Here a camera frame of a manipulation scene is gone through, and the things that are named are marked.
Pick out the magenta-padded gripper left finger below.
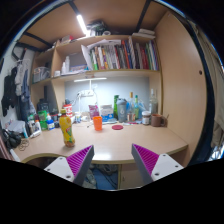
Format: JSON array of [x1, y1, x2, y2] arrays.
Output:
[[43, 144, 95, 187]]

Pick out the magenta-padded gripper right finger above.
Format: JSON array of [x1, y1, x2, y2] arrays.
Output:
[[130, 143, 185, 186]]

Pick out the yellow juice bottle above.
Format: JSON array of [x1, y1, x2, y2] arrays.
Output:
[[58, 108, 76, 148]]

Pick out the brown mug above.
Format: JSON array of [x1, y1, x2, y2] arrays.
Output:
[[150, 113, 167, 128]]

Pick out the orange plastic cup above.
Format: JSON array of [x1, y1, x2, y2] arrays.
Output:
[[92, 115, 104, 132]]

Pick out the white-lidded brown jar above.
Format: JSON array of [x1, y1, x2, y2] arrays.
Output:
[[141, 110, 152, 126]]

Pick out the blue-labelled white bottle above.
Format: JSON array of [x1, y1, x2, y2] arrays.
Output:
[[45, 114, 56, 131]]

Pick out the gold-capped clear glass bottle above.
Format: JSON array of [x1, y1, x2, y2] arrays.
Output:
[[127, 91, 136, 122]]

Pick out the magenta carton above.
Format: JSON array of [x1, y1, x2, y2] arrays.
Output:
[[88, 104, 100, 120]]

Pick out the red and white can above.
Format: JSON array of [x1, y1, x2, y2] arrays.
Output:
[[63, 103, 74, 118]]

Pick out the green-capped slim bottle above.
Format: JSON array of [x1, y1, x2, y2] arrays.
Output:
[[133, 94, 140, 121]]

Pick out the blue plastic bag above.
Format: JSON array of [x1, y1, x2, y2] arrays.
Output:
[[137, 99, 151, 118]]

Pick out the grey shaker bottle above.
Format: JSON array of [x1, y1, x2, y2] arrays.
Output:
[[116, 97, 128, 123]]

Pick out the blue and white carton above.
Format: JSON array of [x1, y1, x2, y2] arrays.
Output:
[[99, 104, 115, 123]]

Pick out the tall clear glass bottle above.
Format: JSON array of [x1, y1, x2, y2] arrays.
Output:
[[148, 88, 159, 116]]

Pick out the green box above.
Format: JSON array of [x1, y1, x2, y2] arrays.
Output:
[[37, 109, 50, 131]]

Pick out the dark green bottle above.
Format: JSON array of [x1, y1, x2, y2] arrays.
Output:
[[113, 94, 120, 120]]

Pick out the black headphones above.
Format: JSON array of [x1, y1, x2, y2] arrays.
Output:
[[1, 128, 23, 149]]

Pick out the white led desk lamp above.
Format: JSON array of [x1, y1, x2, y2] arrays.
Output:
[[73, 77, 108, 101]]

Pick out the hanging dark clothes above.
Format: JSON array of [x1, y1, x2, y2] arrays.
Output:
[[0, 59, 36, 123]]

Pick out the ceiling light tube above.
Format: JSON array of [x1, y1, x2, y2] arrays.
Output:
[[76, 13, 89, 36]]

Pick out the black coiled cable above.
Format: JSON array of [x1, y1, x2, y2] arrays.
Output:
[[18, 138, 31, 152]]

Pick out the white power cable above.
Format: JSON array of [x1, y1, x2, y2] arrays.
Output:
[[74, 91, 99, 124]]

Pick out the white wall power strip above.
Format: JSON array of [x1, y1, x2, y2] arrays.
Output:
[[77, 89, 95, 98]]

